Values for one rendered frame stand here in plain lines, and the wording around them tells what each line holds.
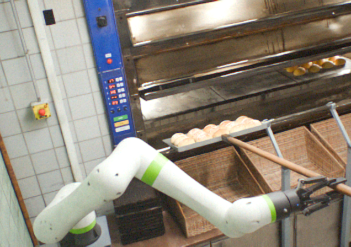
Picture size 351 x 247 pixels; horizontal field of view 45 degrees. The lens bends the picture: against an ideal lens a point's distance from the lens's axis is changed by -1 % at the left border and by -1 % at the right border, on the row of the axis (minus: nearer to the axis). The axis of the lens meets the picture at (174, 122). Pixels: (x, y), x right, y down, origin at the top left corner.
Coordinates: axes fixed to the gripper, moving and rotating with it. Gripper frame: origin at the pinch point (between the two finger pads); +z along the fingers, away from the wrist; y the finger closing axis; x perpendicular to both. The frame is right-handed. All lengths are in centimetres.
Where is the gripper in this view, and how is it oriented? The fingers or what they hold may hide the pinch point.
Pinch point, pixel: (336, 186)
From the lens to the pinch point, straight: 155.7
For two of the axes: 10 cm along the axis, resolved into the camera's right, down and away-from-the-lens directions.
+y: 1.9, 9.6, 2.0
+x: 2.8, 1.4, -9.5
